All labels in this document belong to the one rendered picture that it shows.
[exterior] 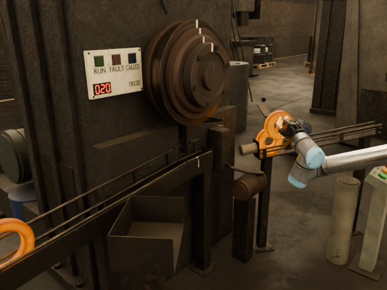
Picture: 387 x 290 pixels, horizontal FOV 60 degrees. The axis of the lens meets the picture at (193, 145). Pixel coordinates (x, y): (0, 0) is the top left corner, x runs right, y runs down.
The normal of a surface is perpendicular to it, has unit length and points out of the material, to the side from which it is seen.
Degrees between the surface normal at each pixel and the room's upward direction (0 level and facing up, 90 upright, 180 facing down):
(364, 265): 90
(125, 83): 90
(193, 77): 90
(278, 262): 0
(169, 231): 5
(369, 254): 90
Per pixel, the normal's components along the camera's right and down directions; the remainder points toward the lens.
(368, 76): -0.82, 0.20
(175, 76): -0.24, 0.26
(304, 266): -0.01, -0.94
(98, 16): 0.76, 0.21
